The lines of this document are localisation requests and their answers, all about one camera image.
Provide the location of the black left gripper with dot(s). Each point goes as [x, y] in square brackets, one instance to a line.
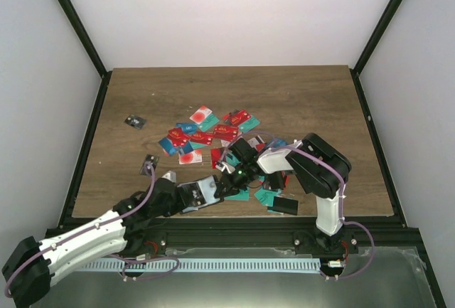
[180, 203]

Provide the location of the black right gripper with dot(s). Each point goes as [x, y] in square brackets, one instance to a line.
[231, 188]

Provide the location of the black leather card holder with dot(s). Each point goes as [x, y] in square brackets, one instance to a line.
[208, 187]

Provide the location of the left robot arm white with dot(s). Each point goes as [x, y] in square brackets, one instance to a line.
[35, 266]

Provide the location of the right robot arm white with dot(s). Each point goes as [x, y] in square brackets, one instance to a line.
[319, 168]

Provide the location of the black box on cards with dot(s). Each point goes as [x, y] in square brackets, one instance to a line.
[284, 205]

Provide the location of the teal card top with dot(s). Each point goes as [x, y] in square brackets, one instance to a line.
[210, 121]

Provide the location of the teal card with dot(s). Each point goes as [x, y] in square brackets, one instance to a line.
[249, 124]
[210, 121]

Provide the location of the teal card right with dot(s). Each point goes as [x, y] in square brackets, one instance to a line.
[249, 124]

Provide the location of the blue card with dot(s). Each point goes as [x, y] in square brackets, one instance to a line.
[187, 128]

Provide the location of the white card red circle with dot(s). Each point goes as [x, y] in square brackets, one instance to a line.
[200, 114]

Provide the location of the black VIP card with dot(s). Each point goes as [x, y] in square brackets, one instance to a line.
[135, 121]

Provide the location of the light blue slotted cable duct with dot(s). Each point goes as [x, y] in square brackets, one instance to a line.
[285, 265]

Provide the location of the black front rail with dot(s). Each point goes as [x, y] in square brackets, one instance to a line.
[295, 233]

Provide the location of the black frame post left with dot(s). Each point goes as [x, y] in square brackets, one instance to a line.
[83, 36]

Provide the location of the black frame post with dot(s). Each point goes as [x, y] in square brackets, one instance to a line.
[83, 36]
[376, 36]

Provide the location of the black frame post right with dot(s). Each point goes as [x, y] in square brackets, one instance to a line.
[376, 36]

